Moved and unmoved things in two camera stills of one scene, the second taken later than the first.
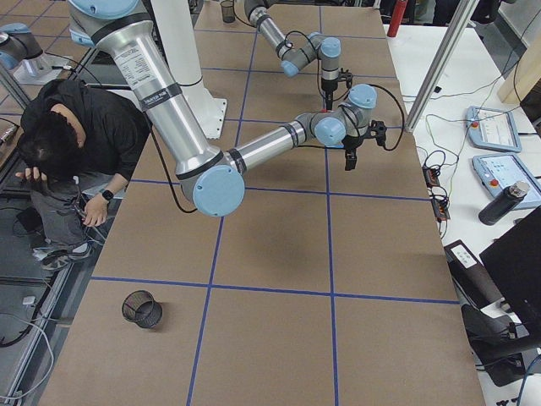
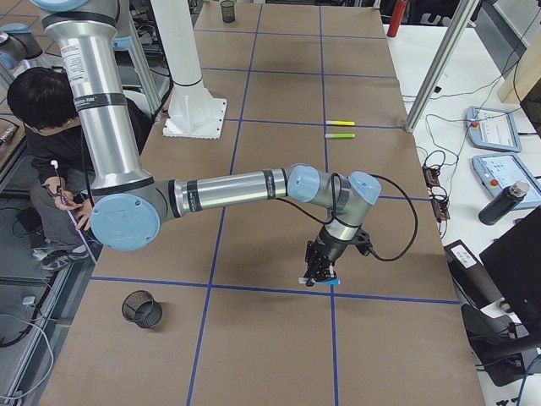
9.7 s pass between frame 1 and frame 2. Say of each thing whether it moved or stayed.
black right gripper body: moved
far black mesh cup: stayed
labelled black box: stayed
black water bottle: stayed
